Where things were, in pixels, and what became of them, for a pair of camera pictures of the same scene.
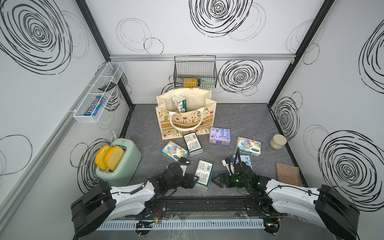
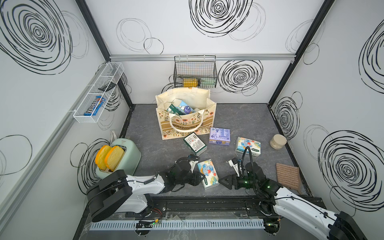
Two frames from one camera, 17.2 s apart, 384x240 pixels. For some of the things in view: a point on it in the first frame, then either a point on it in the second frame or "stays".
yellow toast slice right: (113, 157) stays
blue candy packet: (95, 106) stays
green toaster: (123, 174) stays
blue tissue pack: (245, 158) to (185, 108)
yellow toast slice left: (100, 158) stays
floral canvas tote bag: (199, 118) stays
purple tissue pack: (219, 136) stays
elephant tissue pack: (174, 151) to (207, 169)
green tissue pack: (204, 171) to (173, 109)
